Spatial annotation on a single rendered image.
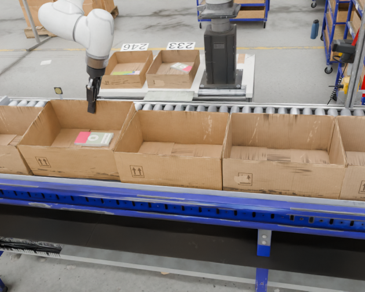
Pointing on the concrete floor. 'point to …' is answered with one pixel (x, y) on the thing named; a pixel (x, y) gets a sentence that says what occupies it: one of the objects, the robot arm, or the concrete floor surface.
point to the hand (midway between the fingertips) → (91, 105)
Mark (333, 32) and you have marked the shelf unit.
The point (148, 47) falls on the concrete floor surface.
